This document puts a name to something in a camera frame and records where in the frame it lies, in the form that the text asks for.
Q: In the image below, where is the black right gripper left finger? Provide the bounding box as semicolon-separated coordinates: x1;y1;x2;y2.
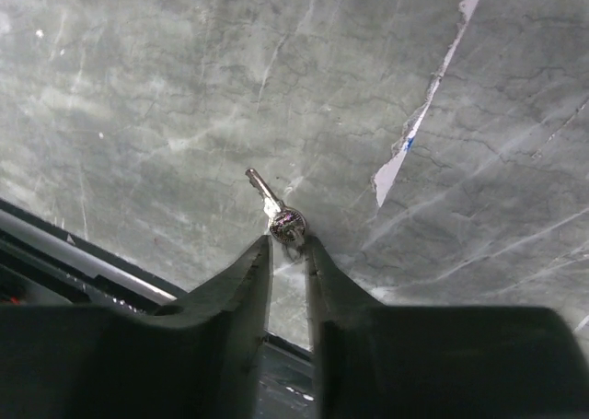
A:
1;236;271;418

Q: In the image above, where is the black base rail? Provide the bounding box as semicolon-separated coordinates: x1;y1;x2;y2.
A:
1;203;315;418

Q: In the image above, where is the small silver key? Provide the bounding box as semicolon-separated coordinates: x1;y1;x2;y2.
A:
245;168;307;248

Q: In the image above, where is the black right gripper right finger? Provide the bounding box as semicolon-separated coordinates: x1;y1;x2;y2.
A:
305;237;588;418

